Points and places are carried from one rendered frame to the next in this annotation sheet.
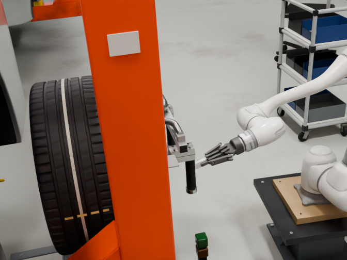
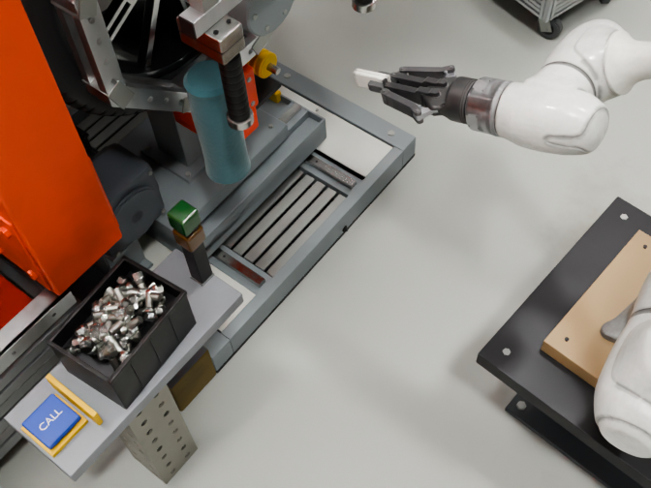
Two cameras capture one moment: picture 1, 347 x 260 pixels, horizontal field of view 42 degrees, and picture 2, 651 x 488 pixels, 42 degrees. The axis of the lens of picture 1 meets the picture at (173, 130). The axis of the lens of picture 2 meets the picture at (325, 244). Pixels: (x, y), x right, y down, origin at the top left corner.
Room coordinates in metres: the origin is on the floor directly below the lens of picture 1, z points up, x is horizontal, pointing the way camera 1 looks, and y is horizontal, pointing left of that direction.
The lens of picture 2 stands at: (0.90, -0.88, 1.81)
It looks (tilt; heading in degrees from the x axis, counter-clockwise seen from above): 57 degrees down; 53
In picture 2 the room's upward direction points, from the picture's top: 4 degrees counter-clockwise
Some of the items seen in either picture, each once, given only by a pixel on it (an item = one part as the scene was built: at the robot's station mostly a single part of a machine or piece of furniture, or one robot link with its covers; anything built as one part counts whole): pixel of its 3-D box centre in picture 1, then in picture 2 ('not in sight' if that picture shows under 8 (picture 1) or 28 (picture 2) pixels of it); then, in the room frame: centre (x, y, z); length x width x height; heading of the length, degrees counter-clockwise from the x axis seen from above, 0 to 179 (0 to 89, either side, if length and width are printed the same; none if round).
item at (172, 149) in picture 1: (181, 152); (210, 31); (1.37, -0.02, 0.93); 0.09 x 0.05 x 0.05; 101
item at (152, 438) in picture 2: not in sight; (144, 416); (1.00, -0.12, 0.21); 0.10 x 0.10 x 0.42; 11
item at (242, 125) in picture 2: (190, 174); (234, 87); (1.38, -0.05, 0.83); 0.04 x 0.04 x 0.16
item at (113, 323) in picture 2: not in sight; (124, 330); (1.04, -0.11, 0.51); 0.20 x 0.14 x 0.13; 16
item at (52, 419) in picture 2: not in sight; (52, 422); (0.86, -0.14, 0.47); 0.07 x 0.07 x 0.02; 11
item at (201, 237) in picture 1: (201, 240); (184, 218); (1.22, -0.07, 0.64); 0.04 x 0.04 x 0.04; 11
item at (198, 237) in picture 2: (202, 250); (189, 234); (1.22, -0.07, 0.59); 0.04 x 0.04 x 0.04; 11
